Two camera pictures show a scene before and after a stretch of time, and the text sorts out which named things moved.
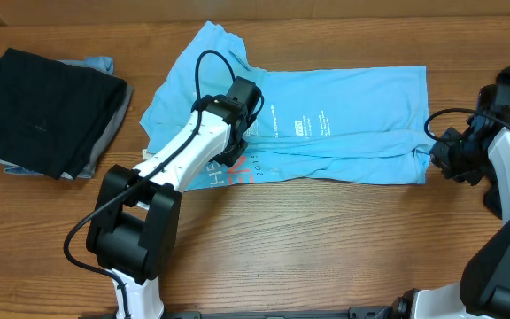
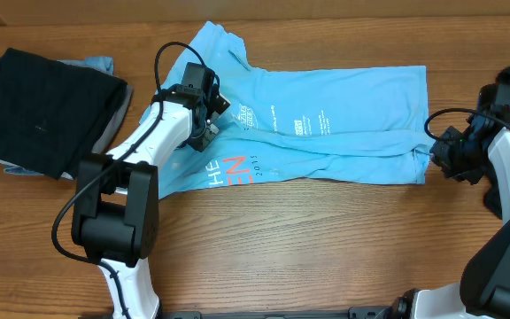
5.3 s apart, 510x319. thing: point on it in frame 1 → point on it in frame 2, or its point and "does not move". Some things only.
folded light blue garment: (102, 64) does not move
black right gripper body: (465, 158) does not move
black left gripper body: (230, 155) → (204, 136)
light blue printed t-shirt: (317, 128) does not move
